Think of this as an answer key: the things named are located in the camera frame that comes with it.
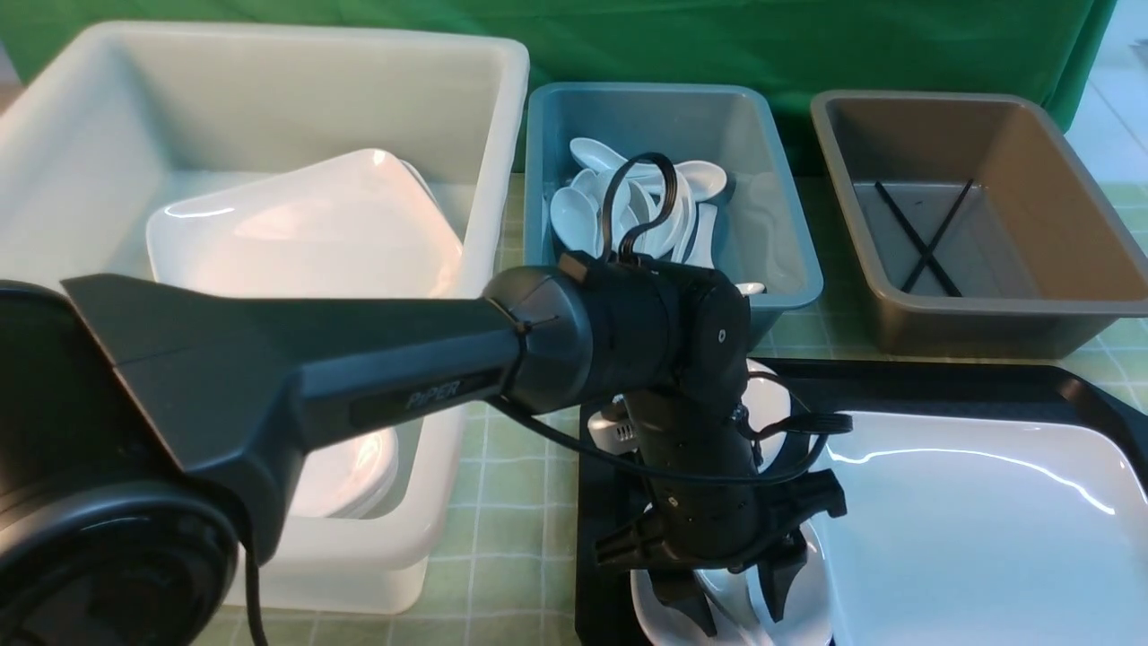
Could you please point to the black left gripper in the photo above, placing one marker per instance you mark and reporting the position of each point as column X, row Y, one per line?
column 711, row 508

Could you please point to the white bowl tray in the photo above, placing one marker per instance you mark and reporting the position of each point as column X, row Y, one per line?
column 766, row 403
column 806, row 621

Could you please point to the white soup spoon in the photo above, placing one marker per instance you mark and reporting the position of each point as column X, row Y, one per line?
column 734, row 616

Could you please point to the large white square plate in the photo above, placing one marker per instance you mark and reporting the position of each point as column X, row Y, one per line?
column 983, row 532

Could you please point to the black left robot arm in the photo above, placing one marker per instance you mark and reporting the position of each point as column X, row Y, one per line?
column 153, row 436

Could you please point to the top white plate in bin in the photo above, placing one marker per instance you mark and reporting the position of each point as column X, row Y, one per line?
column 361, row 225

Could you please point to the green checkered tablecloth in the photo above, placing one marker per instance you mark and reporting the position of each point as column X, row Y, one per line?
column 502, row 572

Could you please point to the white spoon right of pile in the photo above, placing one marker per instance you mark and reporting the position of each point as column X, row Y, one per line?
column 702, row 250

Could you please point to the white spoon of pile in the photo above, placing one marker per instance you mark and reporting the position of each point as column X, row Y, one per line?
column 702, row 250
column 705, row 179
column 574, row 220

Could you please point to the teal plastic bin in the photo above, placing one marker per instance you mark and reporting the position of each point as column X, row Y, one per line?
column 762, row 234

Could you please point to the black serving tray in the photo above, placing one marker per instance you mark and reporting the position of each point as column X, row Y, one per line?
column 603, row 610

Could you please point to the stacked white bowls in bin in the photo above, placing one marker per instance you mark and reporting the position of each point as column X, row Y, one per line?
column 346, row 480

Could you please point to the white spoon left of pile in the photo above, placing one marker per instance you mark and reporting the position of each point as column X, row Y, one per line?
column 574, row 220

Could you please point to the black chopstick in brown bin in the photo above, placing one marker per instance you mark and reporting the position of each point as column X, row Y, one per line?
column 915, row 238

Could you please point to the white spoon top of pile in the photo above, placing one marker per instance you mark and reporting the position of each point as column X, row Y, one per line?
column 705, row 179

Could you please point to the brown plastic bin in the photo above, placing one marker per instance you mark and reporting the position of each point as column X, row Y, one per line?
column 1041, row 257

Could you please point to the large white plastic bin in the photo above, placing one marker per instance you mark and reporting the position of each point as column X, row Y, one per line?
column 131, row 116

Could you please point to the green backdrop cloth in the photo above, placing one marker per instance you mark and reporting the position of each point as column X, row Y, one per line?
column 788, row 51

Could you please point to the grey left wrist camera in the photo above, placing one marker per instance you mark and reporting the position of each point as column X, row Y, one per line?
column 611, row 429

